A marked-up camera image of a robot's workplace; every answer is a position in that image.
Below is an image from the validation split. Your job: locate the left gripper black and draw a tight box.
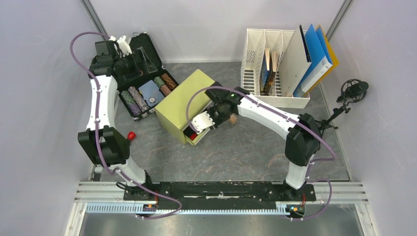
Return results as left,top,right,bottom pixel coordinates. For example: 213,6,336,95
114,48,157,82

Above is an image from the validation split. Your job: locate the green drawer cabinet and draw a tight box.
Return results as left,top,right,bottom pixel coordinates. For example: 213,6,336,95
155,69,215,146

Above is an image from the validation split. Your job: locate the brown small book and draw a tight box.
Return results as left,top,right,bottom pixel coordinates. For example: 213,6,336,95
264,51,280,96

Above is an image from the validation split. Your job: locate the Animal Farm book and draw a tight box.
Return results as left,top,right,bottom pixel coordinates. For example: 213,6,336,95
259,48,270,91

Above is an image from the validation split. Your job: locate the white paper box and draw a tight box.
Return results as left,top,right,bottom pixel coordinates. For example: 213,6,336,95
278,25,311,97

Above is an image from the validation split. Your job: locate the blue plastic folder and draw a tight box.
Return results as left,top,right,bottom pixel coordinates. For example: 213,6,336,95
293,25,333,97

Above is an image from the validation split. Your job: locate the orange plastic folder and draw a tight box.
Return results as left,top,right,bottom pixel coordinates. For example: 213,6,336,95
307,25,339,92

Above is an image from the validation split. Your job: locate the red black stamp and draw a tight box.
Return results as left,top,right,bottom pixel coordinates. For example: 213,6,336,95
127,131,137,141
189,133,198,141

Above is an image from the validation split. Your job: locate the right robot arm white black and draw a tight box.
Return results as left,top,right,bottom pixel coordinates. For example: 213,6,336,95
205,85,321,201

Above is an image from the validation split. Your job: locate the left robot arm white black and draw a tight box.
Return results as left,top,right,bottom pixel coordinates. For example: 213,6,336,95
77,40,154,201

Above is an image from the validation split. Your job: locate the wooden cube block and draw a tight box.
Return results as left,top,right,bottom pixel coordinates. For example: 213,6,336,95
228,115,238,124

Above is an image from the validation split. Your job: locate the black poker chip case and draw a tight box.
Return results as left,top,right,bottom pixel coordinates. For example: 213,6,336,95
94,31,179,122

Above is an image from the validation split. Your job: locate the white file organizer rack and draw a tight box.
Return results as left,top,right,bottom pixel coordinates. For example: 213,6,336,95
240,29,310,109

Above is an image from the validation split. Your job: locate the black microphone on tripod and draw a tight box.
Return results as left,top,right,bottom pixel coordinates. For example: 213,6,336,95
315,79,369,134

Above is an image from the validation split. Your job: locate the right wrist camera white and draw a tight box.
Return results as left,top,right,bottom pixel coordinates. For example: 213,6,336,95
190,111,215,134

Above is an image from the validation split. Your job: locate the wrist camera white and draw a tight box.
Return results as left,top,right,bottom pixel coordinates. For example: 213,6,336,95
109,35,132,56
190,111,215,134

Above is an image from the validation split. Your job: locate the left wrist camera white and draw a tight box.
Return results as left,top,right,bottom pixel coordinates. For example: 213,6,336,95
109,35,132,56

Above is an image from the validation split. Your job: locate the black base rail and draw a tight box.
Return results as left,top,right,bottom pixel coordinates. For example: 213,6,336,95
116,181,317,210

